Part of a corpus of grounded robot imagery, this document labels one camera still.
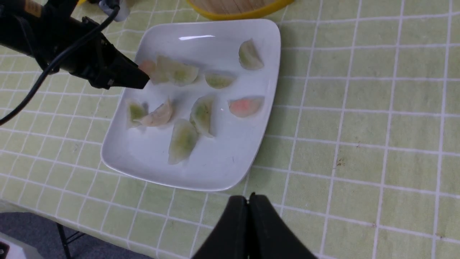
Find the green checkered tablecloth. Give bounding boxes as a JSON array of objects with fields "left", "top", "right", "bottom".
[{"left": 1, "top": 0, "right": 459, "bottom": 259}]

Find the pale green dumpling plate middle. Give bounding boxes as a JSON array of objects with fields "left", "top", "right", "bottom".
[{"left": 166, "top": 60, "right": 200, "bottom": 87}]

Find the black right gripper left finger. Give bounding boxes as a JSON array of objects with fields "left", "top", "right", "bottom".
[{"left": 192, "top": 196, "right": 249, "bottom": 259}]

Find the white square plate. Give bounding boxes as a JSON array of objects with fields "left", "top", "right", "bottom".
[{"left": 101, "top": 19, "right": 281, "bottom": 191}]

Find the white object bottom left corner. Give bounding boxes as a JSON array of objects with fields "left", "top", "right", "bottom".
[{"left": 0, "top": 233, "right": 44, "bottom": 259}]

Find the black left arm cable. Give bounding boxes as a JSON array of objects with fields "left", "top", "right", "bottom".
[{"left": 0, "top": 0, "right": 121, "bottom": 126}]

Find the green dumpling plate lower centre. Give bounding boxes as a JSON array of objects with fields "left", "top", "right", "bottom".
[{"left": 189, "top": 95, "right": 214, "bottom": 138}]

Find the yellow rimmed bamboo steamer basket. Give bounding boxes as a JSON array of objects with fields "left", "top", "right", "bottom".
[{"left": 187, "top": 0, "right": 294, "bottom": 21}]

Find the black table leg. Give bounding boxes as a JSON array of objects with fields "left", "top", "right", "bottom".
[{"left": 56, "top": 223, "right": 85, "bottom": 259}]

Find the pink dumpling plate right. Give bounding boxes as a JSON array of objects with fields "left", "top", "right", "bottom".
[{"left": 228, "top": 96, "right": 265, "bottom": 118}]

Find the green dumpling plate top right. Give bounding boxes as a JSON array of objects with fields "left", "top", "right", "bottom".
[{"left": 238, "top": 39, "right": 264, "bottom": 71}]

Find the pinkish white dumpling plate bottom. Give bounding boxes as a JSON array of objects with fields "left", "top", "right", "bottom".
[{"left": 139, "top": 98, "right": 174, "bottom": 127}]

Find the small green dumpling plate centre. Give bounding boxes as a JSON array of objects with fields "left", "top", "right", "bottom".
[{"left": 204, "top": 72, "right": 237, "bottom": 90}]

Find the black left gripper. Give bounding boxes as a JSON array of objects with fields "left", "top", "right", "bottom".
[{"left": 0, "top": 0, "right": 150, "bottom": 90}]

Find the pink dumpling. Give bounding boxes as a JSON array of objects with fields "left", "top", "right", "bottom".
[{"left": 138, "top": 59, "right": 156, "bottom": 79}]

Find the green dumpling plate bottom edge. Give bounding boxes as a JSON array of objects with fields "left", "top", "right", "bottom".
[{"left": 168, "top": 118, "right": 198, "bottom": 164}]

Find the green dumpling plate bottom left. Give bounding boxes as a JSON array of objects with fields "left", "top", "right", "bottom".
[{"left": 125, "top": 99, "right": 148, "bottom": 128}]

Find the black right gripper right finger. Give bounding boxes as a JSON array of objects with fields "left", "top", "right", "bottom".
[{"left": 247, "top": 193, "right": 317, "bottom": 259}]

